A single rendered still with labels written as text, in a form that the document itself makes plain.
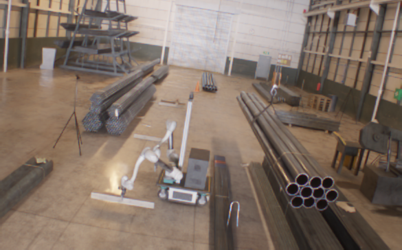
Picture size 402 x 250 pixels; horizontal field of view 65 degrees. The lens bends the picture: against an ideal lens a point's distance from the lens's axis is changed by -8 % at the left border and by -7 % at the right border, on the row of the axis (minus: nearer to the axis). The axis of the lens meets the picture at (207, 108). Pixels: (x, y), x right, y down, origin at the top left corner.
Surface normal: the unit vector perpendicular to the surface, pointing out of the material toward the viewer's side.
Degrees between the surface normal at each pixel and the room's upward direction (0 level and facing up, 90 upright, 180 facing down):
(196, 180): 90
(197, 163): 90
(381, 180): 90
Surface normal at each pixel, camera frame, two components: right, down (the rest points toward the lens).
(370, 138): 0.16, -0.29
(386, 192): 0.01, 0.21
